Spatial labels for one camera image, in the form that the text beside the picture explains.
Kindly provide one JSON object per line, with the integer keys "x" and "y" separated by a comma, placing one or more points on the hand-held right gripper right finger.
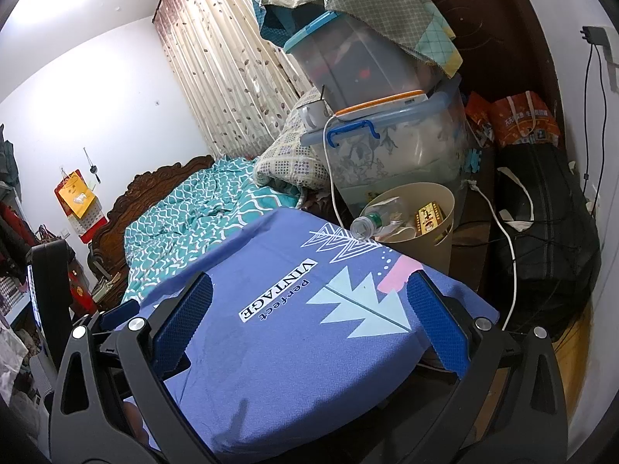
{"x": 435, "y": 319}

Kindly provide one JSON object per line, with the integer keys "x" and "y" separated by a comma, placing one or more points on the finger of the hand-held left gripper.
{"x": 121, "y": 314}

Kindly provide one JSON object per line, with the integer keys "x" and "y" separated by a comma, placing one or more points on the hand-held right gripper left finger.
{"x": 183, "y": 319}

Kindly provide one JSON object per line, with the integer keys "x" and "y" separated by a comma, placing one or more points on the beige plastic bin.
{"x": 430, "y": 251}

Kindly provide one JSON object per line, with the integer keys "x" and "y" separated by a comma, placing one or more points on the small yellow box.
{"x": 429, "y": 220}

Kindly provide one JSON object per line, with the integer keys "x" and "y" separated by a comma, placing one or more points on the clear plastic bottle green label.
{"x": 377, "y": 220}

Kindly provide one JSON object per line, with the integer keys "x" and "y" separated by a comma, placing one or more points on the red gift bag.
{"x": 82, "y": 290}

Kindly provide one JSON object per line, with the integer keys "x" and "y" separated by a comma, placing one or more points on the grey metal shelf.
{"x": 9, "y": 299}

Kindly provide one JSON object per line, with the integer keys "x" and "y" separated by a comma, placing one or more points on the brown handbag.
{"x": 47, "y": 236}

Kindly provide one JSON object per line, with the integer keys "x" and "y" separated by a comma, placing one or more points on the row of red black bags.
{"x": 17, "y": 227}

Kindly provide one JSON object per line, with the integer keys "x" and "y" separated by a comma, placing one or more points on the teal patterned bed blanket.
{"x": 193, "y": 222}

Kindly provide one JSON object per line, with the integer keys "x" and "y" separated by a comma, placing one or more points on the hanging keys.
{"x": 93, "y": 171}

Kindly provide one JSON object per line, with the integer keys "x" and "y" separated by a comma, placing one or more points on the carved wooden headboard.
{"x": 145, "y": 188}

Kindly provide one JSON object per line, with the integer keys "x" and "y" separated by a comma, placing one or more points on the blue foam puzzle piece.
{"x": 470, "y": 160}

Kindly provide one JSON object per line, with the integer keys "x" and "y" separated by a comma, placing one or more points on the patterned pillow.
{"x": 290, "y": 164}

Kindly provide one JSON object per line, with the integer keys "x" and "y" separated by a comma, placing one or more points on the orange printed bag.
{"x": 479, "y": 121}
{"x": 524, "y": 121}

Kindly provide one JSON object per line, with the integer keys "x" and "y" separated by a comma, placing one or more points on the white flat device orange edge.
{"x": 382, "y": 105}

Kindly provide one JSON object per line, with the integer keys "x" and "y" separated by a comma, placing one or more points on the white mug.
{"x": 314, "y": 115}

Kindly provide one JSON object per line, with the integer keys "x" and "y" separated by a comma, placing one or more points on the beige leaf print curtain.
{"x": 232, "y": 67}

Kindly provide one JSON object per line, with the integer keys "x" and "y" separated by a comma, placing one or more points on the clear storage box blue lid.
{"x": 353, "y": 58}

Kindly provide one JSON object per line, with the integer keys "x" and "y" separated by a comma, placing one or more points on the dark brown wooden door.
{"x": 483, "y": 19}

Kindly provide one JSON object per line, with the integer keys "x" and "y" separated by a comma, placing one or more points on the red yellow wall calendar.
{"x": 80, "y": 203}

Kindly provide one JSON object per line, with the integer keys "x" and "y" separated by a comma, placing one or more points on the wall socket with charger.
{"x": 596, "y": 35}

